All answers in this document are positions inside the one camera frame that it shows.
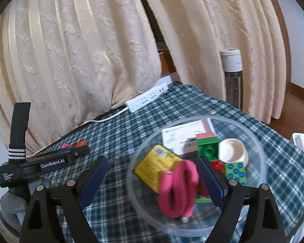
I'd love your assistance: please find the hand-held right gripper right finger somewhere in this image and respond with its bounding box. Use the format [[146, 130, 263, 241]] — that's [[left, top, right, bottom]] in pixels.
[[198, 155, 286, 243]]

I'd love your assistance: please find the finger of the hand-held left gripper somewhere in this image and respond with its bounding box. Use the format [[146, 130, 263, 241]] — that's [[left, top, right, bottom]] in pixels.
[[36, 148, 74, 158], [72, 145, 91, 161]]

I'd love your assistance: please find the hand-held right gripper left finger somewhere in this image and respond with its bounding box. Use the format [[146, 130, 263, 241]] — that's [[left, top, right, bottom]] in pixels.
[[20, 156, 109, 243]]

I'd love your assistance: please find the red building block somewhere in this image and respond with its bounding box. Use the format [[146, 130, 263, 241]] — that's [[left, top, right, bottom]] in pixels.
[[210, 160, 226, 176]]

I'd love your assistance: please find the green dotted building block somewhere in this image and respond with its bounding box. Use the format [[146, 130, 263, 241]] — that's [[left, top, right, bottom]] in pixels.
[[195, 192, 213, 203], [224, 162, 248, 186]]

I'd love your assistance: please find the white cup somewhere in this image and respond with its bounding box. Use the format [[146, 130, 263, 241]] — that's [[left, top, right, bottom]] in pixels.
[[218, 138, 249, 169]]

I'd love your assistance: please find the pink building block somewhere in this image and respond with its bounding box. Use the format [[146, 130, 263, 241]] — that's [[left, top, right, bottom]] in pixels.
[[196, 132, 216, 140]]

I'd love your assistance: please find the white medicine box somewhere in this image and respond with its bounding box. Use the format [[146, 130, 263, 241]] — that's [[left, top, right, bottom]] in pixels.
[[162, 119, 216, 155]]

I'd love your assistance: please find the green and yellow box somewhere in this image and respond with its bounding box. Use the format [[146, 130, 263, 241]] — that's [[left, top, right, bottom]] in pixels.
[[133, 144, 184, 193]]

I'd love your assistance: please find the clear plastic bowl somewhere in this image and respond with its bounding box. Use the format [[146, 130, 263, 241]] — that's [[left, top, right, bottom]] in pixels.
[[127, 116, 268, 237]]

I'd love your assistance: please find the person's left forearm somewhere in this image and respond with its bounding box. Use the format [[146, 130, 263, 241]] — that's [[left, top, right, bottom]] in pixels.
[[0, 209, 22, 236]]

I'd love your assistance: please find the person's left hand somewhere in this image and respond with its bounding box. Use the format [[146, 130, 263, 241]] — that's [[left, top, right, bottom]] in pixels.
[[0, 176, 51, 215]]

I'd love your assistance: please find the blue plaid tablecloth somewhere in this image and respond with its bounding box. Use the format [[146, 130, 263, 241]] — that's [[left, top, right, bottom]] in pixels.
[[28, 82, 304, 243]]

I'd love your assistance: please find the white power strip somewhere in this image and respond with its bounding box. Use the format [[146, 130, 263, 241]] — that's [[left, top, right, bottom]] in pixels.
[[125, 82, 168, 113]]

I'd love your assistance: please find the cream patterned curtain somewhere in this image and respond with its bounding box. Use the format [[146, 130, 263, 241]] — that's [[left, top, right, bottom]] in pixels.
[[0, 0, 163, 157], [135, 0, 292, 124]]

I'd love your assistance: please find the white tower heater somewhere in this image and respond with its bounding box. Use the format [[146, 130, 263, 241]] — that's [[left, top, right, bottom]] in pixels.
[[219, 48, 244, 112]]

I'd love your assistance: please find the white power cable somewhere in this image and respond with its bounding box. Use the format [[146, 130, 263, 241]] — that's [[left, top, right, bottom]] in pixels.
[[27, 106, 130, 157]]

